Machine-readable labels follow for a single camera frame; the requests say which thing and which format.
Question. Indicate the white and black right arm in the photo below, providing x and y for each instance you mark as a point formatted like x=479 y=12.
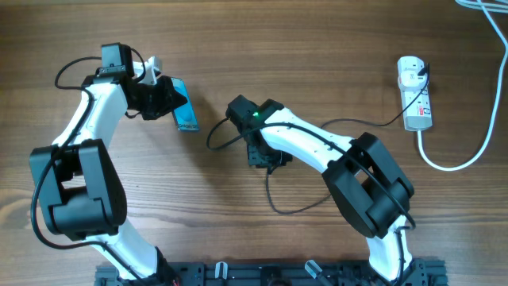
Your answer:
x=370 y=190

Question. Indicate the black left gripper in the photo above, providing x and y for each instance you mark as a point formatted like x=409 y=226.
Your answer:
x=171 y=99

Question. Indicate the white USB charger plug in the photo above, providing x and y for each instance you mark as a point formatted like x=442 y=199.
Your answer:
x=412 y=79

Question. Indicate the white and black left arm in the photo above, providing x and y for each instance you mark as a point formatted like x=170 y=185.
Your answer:
x=79 y=200

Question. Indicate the Galaxy S25 smartphone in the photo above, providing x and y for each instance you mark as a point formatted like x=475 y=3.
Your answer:
x=184 y=116

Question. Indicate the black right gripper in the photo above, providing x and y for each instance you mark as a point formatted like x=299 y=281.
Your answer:
x=255 y=160

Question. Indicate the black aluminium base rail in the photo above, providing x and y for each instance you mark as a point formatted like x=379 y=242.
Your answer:
x=420 y=273

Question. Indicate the white power strip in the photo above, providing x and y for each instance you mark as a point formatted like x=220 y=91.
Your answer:
x=416 y=109

